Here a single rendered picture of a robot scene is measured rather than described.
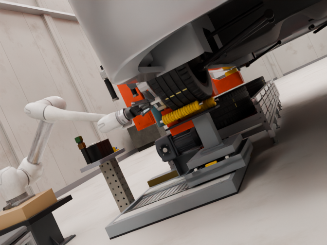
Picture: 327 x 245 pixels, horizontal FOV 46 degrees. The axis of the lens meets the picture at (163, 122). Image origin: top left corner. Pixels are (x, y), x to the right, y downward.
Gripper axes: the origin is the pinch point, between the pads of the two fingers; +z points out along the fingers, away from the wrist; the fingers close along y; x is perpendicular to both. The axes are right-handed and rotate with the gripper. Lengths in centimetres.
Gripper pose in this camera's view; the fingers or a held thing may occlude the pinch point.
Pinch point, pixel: (155, 100)
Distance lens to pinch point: 230.3
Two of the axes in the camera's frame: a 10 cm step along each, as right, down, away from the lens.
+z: 8.5, -4.0, -3.3
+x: -0.9, -7.4, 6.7
